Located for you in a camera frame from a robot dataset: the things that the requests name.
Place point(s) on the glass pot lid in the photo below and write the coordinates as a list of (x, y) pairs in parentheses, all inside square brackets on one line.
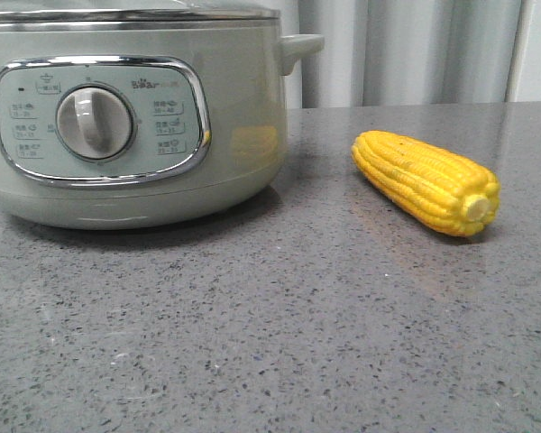
[(131, 11)]

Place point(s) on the pale green electric pot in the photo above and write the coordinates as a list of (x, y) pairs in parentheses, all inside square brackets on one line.
[(119, 120)]

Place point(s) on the yellow corn cob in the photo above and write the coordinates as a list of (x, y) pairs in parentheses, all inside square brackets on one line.
[(444, 191)]

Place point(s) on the white curtain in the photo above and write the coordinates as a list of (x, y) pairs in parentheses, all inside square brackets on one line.
[(400, 53)]

